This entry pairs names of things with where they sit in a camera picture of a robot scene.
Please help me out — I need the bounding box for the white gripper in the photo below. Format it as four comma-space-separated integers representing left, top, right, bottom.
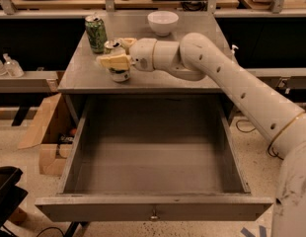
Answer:
96, 38, 157, 72

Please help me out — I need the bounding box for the white 7up can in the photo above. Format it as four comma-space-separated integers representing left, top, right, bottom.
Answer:
104, 39, 130, 83

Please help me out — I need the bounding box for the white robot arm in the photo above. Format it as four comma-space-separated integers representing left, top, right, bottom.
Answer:
97, 33, 306, 237

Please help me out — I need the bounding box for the green soda can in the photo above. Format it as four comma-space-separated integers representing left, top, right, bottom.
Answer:
85, 14, 108, 53

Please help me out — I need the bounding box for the open grey top drawer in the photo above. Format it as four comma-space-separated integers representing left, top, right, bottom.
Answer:
36, 95, 273, 222

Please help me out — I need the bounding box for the white pump bottle top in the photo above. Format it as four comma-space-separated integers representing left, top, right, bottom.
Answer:
231, 44, 239, 54

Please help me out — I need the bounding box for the metal drawer knob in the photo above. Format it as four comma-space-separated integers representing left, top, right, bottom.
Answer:
150, 209, 160, 222

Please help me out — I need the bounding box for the grey cabinet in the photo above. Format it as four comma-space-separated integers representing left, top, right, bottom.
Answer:
57, 10, 251, 127

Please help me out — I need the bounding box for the white ceramic bowl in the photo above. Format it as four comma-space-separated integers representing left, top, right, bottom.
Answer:
147, 11, 179, 36

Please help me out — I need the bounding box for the grey side shelf left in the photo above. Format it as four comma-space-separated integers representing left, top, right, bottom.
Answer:
0, 71, 58, 93

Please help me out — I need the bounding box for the grey side shelf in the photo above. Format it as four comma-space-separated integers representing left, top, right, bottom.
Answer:
247, 68, 306, 90
0, 71, 58, 93

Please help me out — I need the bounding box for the cardboard box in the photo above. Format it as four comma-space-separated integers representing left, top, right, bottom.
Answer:
18, 93, 75, 176

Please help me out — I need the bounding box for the clear sanitizer bottle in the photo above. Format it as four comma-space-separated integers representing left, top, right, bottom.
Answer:
3, 53, 24, 77

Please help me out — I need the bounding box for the grey side shelf right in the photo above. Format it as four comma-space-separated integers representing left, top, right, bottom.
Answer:
247, 68, 306, 90

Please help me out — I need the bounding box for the black chair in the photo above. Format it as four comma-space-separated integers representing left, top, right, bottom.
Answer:
0, 166, 28, 237

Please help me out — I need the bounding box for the blue floor tape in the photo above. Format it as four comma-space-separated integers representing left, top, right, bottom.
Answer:
241, 225, 268, 237

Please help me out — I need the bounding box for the black floor cable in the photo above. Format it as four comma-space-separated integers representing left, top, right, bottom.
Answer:
235, 118, 284, 161

